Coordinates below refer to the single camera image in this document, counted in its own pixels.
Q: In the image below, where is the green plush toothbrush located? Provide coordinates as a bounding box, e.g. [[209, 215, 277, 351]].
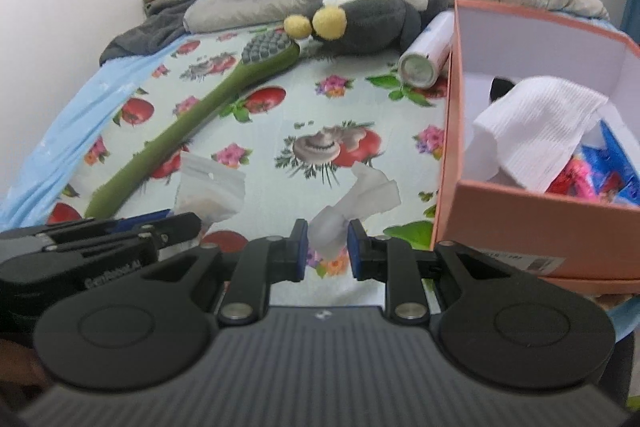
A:
[[84, 30, 300, 219]]

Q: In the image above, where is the blue tissue pack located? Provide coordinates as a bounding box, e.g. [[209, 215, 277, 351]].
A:
[[577, 119, 639, 207]]

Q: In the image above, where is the white sock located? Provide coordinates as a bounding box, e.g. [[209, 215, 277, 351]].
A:
[[463, 76, 608, 193]]

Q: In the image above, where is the dark grey blanket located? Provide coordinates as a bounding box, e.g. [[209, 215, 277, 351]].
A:
[[99, 0, 195, 66]]

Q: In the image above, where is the small panda plush toy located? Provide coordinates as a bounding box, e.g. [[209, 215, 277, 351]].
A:
[[489, 77, 515, 103]]

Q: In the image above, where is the floral plastic table cover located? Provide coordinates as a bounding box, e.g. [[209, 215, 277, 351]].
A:
[[49, 28, 447, 249]]

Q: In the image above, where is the light blue bed sheet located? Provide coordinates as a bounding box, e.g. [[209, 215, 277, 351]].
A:
[[1, 46, 172, 231]]

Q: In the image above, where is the large penguin plush toy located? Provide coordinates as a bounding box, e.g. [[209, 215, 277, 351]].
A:
[[283, 0, 449, 55]]

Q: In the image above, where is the white spray can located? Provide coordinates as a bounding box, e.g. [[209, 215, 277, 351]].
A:
[[397, 10, 454, 89]]

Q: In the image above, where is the clear zip bag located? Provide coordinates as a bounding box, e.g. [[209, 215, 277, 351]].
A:
[[172, 153, 245, 230]]

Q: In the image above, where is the translucent plastic bag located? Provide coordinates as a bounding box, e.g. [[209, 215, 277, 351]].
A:
[[308, 161, 401, 261]]

